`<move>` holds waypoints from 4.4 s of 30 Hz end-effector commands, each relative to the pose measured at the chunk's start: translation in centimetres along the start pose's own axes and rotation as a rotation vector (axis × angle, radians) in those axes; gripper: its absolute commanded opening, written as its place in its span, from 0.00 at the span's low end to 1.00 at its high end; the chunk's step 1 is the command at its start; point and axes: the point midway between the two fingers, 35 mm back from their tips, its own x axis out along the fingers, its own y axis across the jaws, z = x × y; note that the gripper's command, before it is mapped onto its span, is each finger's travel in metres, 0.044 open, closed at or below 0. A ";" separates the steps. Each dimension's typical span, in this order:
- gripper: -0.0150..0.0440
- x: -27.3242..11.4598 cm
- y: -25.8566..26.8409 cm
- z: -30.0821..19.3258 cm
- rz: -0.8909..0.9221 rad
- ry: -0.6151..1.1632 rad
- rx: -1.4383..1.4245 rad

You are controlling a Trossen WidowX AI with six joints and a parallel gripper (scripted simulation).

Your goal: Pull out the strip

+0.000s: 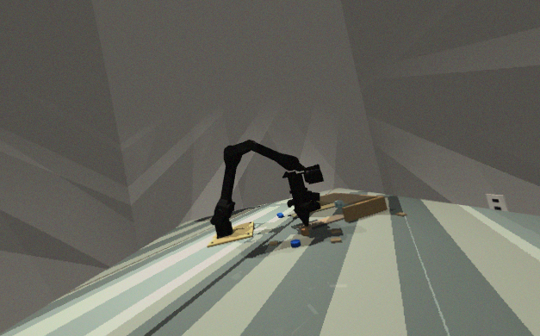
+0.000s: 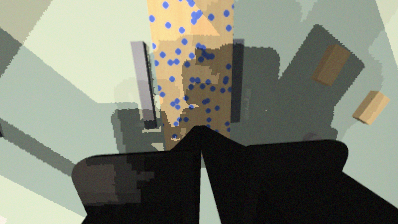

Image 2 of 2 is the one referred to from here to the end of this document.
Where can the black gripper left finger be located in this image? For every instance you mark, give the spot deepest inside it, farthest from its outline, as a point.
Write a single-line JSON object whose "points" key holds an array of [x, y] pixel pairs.
{"points": [[144, 177]]}

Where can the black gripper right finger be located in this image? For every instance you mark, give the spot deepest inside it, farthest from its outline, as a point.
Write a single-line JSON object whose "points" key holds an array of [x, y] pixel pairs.
{"points": [[235, 171]]}

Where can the tan rectangular block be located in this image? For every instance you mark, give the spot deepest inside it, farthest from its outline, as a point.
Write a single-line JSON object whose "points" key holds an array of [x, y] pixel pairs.
{"points": [[370, 107]]}

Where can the brown rectangular block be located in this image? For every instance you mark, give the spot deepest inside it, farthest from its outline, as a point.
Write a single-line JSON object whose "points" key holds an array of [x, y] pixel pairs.
{"points": [[330, 65]]}

